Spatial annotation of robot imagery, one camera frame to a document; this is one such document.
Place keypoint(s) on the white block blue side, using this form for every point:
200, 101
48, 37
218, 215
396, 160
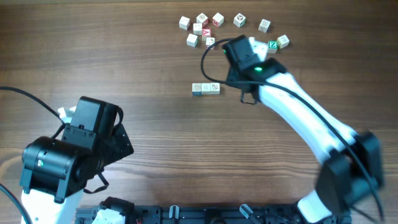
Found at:
196, 89

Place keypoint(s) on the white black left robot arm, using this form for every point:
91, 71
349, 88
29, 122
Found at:
55, 171

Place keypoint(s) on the white block green panda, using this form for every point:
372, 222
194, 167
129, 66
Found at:
239, 20

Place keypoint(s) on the white block red letter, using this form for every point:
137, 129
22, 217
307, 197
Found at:
217, 19

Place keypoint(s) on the white block green side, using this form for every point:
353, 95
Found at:
205, 88

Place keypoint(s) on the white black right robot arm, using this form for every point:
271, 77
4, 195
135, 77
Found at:
351, 164

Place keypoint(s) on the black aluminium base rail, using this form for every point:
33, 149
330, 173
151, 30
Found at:
116, 210

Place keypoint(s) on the white block red picture top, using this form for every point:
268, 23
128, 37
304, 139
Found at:
202, 19

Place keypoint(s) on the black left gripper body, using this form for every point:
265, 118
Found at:
113, 149

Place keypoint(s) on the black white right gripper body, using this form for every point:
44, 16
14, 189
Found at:
232, 73

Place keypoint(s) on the white block green edge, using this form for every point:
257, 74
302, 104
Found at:
192, 40

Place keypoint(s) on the plain white wooden block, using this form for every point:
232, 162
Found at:
197, 28

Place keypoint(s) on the white block far left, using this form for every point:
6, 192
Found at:
184, 23

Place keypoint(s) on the white block red number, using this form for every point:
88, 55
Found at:
209, 42

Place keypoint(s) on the white block plain picture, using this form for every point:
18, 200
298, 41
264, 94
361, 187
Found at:
264, 25

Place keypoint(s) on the white block leaf picture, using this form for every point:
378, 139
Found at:
215, 89

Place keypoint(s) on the green letter Z block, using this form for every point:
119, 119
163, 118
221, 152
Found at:
272, 46

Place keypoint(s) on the red letter A block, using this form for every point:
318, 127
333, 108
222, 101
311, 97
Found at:
205, 34

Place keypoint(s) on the white block yellow side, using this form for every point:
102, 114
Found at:
283, 41

